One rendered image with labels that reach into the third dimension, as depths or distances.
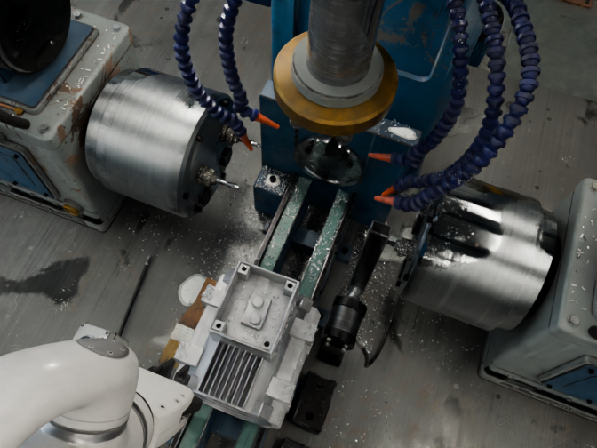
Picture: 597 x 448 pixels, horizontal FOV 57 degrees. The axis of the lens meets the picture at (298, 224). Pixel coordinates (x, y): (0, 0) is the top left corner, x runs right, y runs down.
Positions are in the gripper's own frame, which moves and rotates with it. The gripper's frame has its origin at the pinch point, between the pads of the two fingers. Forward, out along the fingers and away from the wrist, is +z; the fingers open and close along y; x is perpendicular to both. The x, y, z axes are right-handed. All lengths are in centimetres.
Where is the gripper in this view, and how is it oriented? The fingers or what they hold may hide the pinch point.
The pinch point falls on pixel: (172, 376)
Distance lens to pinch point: 78.4
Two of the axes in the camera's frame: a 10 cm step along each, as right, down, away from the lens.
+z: 1.4, -0.4, 9.9
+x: 3.3, -9.4, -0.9
